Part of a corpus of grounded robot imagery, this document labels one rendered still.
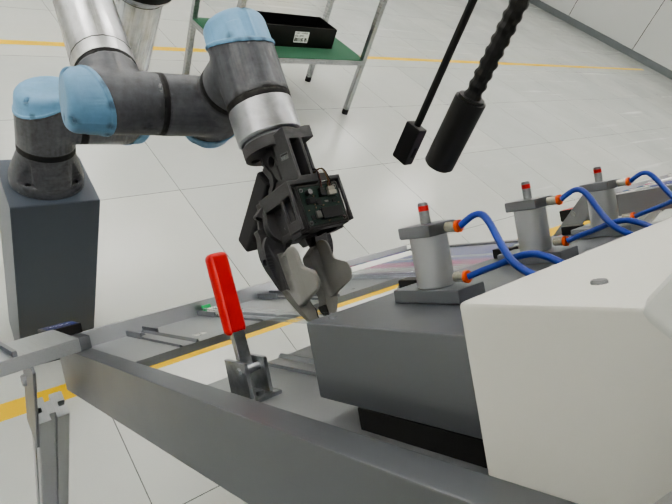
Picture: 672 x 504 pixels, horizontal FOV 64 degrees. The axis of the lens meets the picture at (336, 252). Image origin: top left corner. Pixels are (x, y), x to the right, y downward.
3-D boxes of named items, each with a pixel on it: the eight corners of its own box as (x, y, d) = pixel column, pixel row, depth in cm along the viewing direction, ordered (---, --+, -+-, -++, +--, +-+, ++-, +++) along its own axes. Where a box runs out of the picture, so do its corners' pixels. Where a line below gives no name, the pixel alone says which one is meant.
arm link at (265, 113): (218, 125, 62) (276, 122, 67) (230, 161, 62) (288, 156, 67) (246, 92, 56) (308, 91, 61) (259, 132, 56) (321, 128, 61)
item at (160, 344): (80, 367, 73) (75, 345, 73) (410, 266, 114) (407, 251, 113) (124, 388, 58) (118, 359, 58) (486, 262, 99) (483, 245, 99)
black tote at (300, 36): (246, 44, 276) (250, 22, 269) (230, 29, 285) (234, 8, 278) (331, 49, 311) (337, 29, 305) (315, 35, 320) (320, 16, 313)
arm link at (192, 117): (145, 97, 71) (166, 51, 62) (225, 101, 78) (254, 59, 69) (156, 153, 70) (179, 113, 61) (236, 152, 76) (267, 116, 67)
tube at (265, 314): (202, 315, 83) (201, 308, 83) (211, 312, 84) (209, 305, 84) (470, 338, 44) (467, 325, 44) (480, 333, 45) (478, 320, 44)
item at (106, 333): (82, 385, 74) (70, 334, 73) (408, 278, 115) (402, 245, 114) (84, 386, 73) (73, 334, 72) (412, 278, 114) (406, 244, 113)
